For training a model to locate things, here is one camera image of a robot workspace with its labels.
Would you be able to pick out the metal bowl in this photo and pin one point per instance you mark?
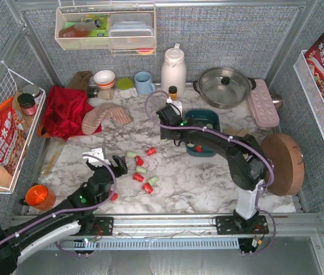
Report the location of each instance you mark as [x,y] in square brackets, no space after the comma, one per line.
[277,102]

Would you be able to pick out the pink egg tray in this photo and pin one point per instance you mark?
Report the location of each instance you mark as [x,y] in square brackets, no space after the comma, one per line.
[261,106]

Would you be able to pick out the blue mug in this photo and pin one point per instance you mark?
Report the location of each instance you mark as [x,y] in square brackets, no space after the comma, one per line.
[144,83]

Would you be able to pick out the green packaged box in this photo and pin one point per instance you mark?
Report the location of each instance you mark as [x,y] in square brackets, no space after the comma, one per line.
[101,23]

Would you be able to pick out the white thermos jug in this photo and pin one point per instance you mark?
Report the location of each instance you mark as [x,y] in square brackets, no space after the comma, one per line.
[174,71]

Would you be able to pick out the dark lidded jar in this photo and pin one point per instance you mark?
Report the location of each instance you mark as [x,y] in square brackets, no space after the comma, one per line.
[27,104]

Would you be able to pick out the striped pink oven mitt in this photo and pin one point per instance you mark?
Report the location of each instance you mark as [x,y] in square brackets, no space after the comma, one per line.
[94,118]

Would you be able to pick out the stainless steel pot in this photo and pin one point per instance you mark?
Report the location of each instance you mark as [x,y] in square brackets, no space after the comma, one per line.
[223,87]

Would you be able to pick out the green lidded cup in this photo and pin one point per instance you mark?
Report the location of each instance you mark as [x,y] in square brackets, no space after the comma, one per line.
[126,88]

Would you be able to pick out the round wooden board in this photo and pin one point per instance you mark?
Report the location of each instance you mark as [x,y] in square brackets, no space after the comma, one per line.
[287,161]

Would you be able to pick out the orange cup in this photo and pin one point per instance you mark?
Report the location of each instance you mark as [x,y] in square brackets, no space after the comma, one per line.
[39,197]

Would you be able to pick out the silver lidded jar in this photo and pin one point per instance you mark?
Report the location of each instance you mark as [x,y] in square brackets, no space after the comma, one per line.
[34,91]

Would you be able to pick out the orange spice bottle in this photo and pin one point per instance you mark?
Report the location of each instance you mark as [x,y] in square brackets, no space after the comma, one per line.
[172,91]

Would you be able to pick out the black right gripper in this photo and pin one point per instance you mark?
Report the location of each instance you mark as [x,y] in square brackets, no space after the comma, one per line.
[166,133]

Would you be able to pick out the orange snack bag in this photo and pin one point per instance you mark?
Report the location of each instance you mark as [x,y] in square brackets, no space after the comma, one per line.
[12,137]

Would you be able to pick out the white right wall basket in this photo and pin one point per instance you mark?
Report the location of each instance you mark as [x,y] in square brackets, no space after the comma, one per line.
[311,90]

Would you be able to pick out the clear plastic food container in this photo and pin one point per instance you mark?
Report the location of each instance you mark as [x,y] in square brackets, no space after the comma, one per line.
[131,30]

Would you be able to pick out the red cloth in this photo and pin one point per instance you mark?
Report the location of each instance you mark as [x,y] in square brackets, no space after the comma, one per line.
[64,113]

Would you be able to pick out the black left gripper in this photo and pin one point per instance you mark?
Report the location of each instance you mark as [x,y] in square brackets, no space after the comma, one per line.
[116,167]

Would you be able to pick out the brown cardboard divider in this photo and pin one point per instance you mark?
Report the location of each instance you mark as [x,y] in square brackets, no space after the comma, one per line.
[236,132]

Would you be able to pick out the teal plastic storage basket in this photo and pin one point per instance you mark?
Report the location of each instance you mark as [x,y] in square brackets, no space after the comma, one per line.
[204,116]

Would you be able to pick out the white striped bowl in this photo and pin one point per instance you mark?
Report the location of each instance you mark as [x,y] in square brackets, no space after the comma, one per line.
[104,79]

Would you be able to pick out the red coffee capsule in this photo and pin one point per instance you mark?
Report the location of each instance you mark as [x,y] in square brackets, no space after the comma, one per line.
[151,151]
[198,149]
[114,196]
[147,188]
[139,161]
[138,177]

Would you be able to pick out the beige wall rack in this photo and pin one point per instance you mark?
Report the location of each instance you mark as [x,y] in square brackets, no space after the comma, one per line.
[72,34]

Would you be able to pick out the white wire basket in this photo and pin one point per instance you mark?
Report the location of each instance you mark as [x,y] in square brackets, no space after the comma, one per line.
[11,84]

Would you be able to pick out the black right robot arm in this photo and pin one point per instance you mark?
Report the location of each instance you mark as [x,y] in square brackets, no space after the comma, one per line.
[246,161]

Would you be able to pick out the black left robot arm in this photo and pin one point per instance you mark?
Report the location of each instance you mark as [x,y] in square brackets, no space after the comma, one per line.
[73,215]

